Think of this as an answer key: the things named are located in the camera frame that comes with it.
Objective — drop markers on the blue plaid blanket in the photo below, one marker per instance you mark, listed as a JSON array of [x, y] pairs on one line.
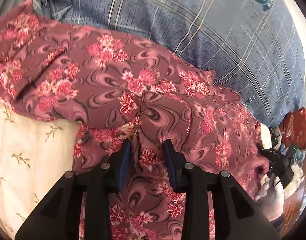
[[253, 45]]

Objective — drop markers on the cream leaf-print pillow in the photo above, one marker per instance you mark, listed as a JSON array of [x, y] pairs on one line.
[[33, 156]]

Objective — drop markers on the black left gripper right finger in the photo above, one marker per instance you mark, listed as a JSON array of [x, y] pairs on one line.
[[236, 215]]

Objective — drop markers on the pink floral garment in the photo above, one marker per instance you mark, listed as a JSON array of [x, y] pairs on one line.
[[119, 86]]

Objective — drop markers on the white gloved right hand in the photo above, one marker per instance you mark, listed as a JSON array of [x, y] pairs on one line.
[[271, 197]]

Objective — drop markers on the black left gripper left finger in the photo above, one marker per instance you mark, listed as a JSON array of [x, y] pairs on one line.
[[57, 216]]

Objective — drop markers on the red plastic bag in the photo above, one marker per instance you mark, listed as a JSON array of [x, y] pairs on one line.
[[294, 128]]

